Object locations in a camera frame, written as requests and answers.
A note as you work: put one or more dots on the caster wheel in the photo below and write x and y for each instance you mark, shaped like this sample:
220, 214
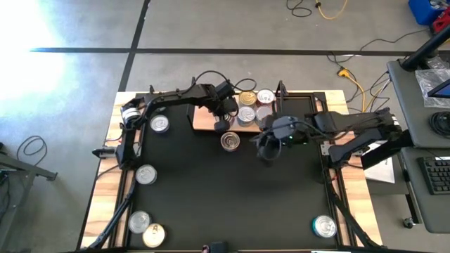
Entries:
408, 222

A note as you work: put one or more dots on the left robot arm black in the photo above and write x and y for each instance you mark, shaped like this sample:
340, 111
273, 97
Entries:
175, 96

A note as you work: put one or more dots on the monitor with blue screen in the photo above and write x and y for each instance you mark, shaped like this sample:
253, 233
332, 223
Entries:
443, 90

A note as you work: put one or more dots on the silver-lid can blue label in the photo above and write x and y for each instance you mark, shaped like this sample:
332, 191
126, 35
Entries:
159, 123

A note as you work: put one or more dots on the black pole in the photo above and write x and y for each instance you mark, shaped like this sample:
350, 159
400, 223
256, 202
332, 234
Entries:
422, 52

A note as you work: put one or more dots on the silver-lid can teal label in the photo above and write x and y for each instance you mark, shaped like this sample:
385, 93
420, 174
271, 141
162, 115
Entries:
146, 174
246, 114
324, 226

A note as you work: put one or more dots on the gold-lid can olive label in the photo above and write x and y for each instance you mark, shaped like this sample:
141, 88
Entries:
247, 98

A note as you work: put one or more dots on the red box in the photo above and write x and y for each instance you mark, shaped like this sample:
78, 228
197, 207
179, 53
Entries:
443, 24

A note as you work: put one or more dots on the black metal table frame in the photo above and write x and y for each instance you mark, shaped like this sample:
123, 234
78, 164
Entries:
318, 96

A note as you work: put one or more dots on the black diagonal frame strut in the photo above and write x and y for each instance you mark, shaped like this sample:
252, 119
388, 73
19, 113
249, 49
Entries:
116, 219
348, 218

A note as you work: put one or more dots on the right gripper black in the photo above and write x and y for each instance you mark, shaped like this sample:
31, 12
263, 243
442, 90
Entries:
284, 128

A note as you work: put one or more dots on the person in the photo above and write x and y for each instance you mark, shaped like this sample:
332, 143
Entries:
218, 247

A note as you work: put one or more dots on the black table mat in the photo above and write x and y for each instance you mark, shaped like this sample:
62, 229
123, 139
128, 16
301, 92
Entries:
228, 196

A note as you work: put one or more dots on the grey desk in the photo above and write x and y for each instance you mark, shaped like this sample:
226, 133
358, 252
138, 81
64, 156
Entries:
413, 196
404, 105

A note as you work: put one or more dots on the silver-lid can red label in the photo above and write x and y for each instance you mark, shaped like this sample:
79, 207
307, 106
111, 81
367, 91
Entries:
265, 96

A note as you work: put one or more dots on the wooden shelf black metal frame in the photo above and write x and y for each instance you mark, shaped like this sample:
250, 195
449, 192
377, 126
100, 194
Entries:
204, 123

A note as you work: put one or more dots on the silver metal mounting plate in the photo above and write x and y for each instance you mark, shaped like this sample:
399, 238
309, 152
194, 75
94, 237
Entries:
325, 147

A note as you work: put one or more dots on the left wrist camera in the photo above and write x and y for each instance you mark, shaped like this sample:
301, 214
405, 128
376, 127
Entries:
225, 89

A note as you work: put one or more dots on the white paper sheet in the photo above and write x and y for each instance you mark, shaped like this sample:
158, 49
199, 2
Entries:
381, 174

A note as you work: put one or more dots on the silver-lid can green label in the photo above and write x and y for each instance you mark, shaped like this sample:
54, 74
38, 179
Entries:
263, 112

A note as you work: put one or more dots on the grey metal stand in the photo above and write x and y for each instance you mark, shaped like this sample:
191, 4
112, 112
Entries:
35, 169

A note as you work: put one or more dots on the blue bin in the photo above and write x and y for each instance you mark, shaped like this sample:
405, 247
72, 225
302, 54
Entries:
422, 12

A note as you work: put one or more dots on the black keyboard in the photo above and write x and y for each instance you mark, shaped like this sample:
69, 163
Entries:
436, 175

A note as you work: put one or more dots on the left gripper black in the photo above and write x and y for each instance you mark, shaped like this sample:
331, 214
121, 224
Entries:
226, 109

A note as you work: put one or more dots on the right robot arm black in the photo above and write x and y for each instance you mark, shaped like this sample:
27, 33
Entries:
351, 121

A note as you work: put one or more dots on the clear plastic bag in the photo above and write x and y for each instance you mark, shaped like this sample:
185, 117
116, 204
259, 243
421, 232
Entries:
425, 82

